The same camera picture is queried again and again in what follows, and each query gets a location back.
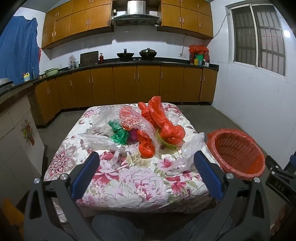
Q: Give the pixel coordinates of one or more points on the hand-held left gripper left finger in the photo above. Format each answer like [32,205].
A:
[84,176]

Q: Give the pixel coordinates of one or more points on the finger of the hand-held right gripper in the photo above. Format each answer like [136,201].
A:
[272,163]

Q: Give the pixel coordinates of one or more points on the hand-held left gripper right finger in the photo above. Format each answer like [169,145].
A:
[208,173]

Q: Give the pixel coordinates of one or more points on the red plastic basket with liner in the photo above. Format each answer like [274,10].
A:
[240,153]

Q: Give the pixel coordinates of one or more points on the pink plastic bag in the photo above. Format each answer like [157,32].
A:
[134,138]

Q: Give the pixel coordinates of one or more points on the red plastic bag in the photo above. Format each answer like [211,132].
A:
[171,132]
[145,113]
[145,148]

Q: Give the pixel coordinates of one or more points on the clear plastic bag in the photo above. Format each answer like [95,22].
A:
[174,114]
[189,148]
[99,141]

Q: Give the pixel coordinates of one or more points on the green plastic bag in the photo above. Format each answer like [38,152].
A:
[119,136]

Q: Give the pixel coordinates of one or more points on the floral tablecloth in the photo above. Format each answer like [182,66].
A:
[138,180]

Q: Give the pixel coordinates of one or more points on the clear bubble wrap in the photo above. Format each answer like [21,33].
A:
[101,120]

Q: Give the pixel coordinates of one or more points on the bubble wrap with red filling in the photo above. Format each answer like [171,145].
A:
[131,118]

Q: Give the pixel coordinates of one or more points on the yellow object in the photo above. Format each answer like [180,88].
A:
[12,213]

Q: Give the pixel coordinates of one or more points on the wooden base cabinets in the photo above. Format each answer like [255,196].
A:
[148,83]

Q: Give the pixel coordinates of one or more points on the green basin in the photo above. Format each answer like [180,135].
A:
[52,72]

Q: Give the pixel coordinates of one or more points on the white cup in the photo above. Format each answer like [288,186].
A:
[206,64]

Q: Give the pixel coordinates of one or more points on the clear jar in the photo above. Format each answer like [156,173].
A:
[72,63]

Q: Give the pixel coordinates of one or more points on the yellow bottle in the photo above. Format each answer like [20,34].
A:
[26,77]

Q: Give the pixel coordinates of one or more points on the dark cutting board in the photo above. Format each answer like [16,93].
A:
[89,58]

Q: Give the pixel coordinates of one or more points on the red bottle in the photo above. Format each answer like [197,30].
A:
[101,59]

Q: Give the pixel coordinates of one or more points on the black countertop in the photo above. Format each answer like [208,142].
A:
[161,62]

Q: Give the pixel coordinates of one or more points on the red bag on counter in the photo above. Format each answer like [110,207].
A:
[197,52]

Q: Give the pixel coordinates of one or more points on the metal bowl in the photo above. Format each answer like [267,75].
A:
[5,82]

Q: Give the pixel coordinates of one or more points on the barred window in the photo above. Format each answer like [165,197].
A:
[256,39]

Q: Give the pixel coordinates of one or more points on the black wok with lid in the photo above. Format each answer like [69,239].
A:
[148,53]

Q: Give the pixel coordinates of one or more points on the blue cloth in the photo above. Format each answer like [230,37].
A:
[18,51]

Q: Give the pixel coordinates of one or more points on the steel range hood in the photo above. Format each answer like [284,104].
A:
[135,16]

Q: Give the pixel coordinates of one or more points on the wall socket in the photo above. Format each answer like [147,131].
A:
[182,55]

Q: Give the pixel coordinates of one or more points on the wooden wall cabinets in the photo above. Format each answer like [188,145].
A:
[185,16]
[76,23]

